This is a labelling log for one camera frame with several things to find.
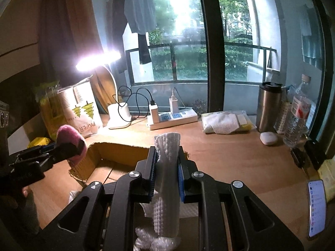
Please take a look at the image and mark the black keys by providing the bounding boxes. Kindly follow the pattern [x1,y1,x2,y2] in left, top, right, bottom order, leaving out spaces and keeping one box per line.
[290,147,309,177]

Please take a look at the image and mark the white desk lamp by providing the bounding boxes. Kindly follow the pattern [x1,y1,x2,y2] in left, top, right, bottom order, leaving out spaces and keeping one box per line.
[76,49,131,130]

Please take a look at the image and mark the pink fuzzy sock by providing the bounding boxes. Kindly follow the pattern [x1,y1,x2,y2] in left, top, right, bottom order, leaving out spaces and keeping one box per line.
[56,125,88,166]

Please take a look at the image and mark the white tissue pack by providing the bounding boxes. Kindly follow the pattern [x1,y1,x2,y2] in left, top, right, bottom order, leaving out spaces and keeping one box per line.
[201,110,255,135]

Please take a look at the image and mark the paper cup bag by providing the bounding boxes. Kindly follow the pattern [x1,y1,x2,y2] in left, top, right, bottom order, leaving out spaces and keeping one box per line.
[57,78,103,138]

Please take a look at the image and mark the hanging grey shirt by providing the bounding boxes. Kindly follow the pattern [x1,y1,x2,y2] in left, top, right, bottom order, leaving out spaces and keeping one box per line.
[124,0,157,35]

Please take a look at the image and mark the smartphone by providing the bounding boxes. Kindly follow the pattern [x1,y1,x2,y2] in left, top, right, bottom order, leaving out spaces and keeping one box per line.
[308,180,326,238]

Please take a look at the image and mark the round wooden board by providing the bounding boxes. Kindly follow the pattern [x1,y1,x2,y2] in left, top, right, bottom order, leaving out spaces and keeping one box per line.
[90,66,117,113]

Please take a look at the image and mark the person hand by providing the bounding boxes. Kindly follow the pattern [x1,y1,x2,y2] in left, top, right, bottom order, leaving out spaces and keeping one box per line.
[22,186,30,198]

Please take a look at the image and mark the white power strip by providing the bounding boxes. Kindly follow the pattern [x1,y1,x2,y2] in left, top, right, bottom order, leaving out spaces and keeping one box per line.
[147,108,198,130]

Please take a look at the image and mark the brown curtain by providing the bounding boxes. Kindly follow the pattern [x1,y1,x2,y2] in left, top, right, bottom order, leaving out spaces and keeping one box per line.
[38,0,103,87]

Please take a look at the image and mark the white waffle towel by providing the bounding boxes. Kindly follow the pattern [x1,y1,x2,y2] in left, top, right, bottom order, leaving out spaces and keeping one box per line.
[153,132,180,238]

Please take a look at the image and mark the steel travel mug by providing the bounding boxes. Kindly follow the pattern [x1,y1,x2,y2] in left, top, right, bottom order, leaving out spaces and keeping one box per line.
[256,82,282,133]

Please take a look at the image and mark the white charger with black cable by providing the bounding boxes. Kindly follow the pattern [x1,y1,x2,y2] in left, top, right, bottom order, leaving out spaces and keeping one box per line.
[112,85,160,124]

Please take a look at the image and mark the clear water bottle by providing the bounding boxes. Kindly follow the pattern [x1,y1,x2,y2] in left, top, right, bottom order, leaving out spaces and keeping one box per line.
[283,74,312,148]

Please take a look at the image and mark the yellow green snack bag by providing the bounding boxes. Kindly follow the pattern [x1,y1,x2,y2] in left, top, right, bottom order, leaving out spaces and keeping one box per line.
[34,81,66,141]

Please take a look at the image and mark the hanging teal towel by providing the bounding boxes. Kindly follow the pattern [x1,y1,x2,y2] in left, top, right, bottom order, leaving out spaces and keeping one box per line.
[299,5,322,70]

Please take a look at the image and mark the white earbuds case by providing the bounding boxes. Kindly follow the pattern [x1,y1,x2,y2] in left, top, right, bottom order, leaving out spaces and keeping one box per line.
[259,132,278,146]

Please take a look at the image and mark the yellow packet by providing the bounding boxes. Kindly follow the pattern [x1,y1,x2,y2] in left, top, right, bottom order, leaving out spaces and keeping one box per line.
[27,137,51,149]

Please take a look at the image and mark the brown cardboard box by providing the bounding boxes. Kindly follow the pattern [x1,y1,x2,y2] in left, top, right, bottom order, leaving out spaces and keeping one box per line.
[69,142,149,187]

